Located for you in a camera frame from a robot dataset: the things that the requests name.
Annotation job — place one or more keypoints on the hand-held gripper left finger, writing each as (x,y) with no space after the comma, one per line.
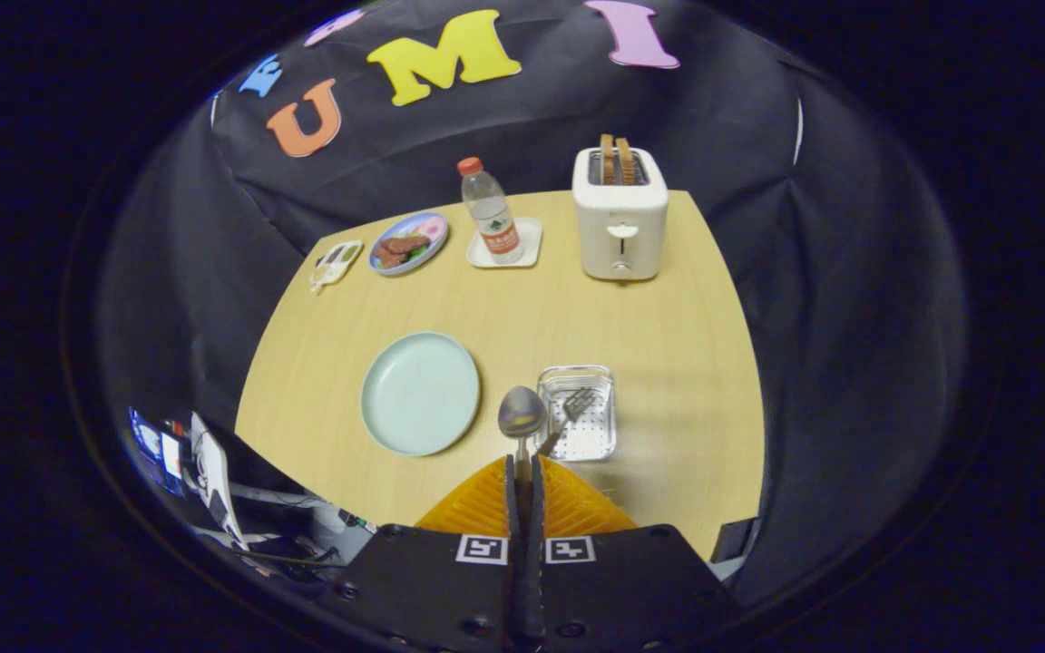
(432,589)

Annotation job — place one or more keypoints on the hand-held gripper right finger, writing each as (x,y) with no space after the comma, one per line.
(622,589)

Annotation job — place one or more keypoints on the pale green plate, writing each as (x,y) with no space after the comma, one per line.
(418,394)

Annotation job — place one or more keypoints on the white board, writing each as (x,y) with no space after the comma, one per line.
(214,472)

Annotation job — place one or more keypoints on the blue lit screen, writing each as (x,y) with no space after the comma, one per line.
(152,449)

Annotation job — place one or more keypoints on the small white sauce dish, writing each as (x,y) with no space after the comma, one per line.
(336,265)

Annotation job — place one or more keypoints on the patterned plate with food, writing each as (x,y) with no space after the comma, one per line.
(406,245)

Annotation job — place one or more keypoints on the white square coaster tray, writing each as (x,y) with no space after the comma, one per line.
(532,245)

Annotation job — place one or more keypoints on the clear bottle with red cap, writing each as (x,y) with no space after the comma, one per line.
(493,218)

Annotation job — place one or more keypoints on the white toaster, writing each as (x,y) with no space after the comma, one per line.
(620,209)

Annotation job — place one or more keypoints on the brown toast slice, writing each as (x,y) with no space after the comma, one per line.
(607,159)
(625,161)

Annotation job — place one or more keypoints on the black backdrop cloth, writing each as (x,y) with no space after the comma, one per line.
(758,181)

